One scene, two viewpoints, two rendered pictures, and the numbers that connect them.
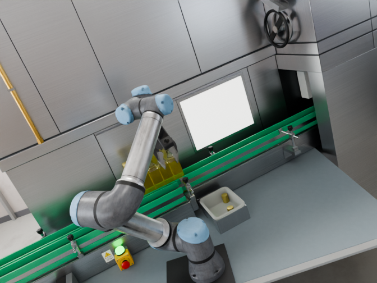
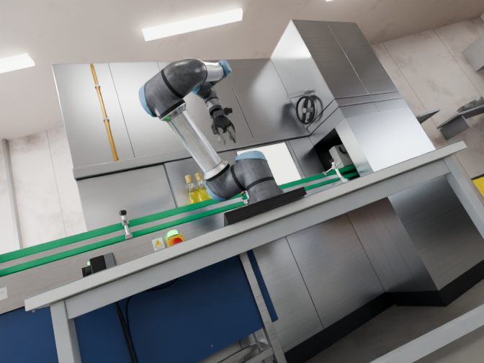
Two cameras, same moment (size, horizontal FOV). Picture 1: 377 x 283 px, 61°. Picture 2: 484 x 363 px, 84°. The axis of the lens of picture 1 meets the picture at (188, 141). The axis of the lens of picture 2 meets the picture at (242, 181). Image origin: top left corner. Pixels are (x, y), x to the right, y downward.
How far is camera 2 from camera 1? 1.20 m
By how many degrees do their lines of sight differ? 39
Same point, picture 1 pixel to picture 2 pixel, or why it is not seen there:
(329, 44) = (344, 101)
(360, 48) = (368, 109)
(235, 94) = (281, 154)
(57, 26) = not seen: hidden behind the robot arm
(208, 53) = (258, 126)
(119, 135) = (184, 166)
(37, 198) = (96, 212)
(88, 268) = (133, 255)
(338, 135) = (375, 166)
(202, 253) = (261, 170)
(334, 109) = (364, 145)
